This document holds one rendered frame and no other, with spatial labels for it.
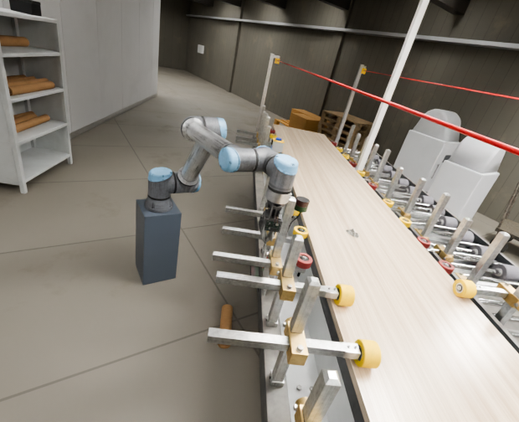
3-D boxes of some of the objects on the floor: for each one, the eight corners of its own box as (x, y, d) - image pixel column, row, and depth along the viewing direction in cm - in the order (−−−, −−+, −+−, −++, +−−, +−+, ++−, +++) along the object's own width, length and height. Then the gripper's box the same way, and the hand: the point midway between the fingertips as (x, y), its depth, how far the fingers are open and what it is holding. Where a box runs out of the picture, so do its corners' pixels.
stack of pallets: (368, 161, 692) (382, 126, 654) (345, 161, 647) (358, 123, 609) (334, 144, 773) (345, 112, 735) (311, 143, 728) (321, 109, 690)
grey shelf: (-24, 186, 287) (-77, -6, 215) (34, 156, 366) (11, 9, 294) (24, 193, 293) (-10, 9, 221) (73, 163, 372) (59, 20, 300)
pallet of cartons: (329, 141, 786) (336, 122, 762) (302, 141, 734) (308, 120, 710) (298, 126, 883) (302, 109, 860) (272, 124, 831) (276, 105, 808)
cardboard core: (221, 311, 215) (222, 303, 211) (232, 312, 216) (233, 305, 212) (217, 347, 188) (218, 339, 185) (229, 349, 189) (231, 341, 186)
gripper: (265, 203, 109) (254, 249, 119) (289, 208, 110) (275, 253, 120) (264, 193, 117) (254, 238, 126) (287, 198, 117) (274, 241, 127)
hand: (265, 239), depth 125 cm, fingers closed
